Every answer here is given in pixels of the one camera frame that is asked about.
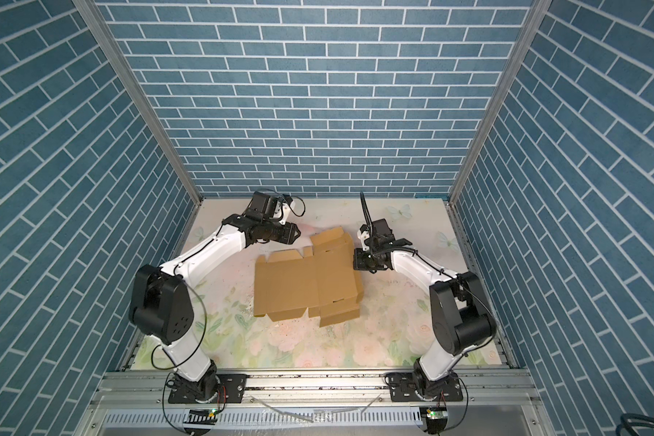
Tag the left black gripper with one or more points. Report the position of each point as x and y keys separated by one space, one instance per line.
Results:
x=288 y=236

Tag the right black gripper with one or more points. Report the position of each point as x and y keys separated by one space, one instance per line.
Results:
x=358 y=262

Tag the brown cardboard box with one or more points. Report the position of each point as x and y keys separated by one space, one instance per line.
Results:
x=319 y=281

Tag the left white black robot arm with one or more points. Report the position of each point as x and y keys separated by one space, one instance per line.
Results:
x=161 y=302

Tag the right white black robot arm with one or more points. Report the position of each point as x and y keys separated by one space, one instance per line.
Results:
x=462 y=321

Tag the right green circuit board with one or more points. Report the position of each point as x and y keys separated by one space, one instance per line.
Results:
x=434 y=414

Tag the green circuit board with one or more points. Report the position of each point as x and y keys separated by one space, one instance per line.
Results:
x=201 y=417
x=434 y=414

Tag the left green circuit board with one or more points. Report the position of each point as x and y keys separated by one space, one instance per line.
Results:
x=201 y=417

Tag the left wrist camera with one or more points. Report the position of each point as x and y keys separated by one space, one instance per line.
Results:
x=269 y=206

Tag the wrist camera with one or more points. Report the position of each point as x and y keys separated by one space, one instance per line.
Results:
x=269 y=206
x=376 y=236

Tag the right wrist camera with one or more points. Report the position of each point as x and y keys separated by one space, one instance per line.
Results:
x=376 y=236

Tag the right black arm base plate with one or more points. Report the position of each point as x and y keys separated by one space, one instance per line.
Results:
x=406 y=387

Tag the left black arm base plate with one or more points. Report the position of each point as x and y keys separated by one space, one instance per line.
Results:
x=215 y=388

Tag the aluminium front rail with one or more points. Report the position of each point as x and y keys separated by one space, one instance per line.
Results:
x=496 y=401

